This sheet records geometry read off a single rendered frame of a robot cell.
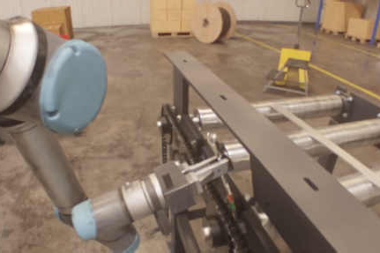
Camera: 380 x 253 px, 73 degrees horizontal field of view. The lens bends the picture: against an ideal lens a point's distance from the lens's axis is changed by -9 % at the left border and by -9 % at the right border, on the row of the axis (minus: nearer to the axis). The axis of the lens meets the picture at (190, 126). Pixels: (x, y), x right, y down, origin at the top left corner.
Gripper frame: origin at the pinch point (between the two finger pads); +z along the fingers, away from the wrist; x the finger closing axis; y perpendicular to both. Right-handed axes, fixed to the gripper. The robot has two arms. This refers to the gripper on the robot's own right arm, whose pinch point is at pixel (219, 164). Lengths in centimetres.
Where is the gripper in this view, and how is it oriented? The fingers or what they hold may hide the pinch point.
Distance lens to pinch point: 59.0
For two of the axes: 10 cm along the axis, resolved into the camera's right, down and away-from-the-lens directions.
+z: 9.1, -3.6, 1.9
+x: -2.8, -2.2, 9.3
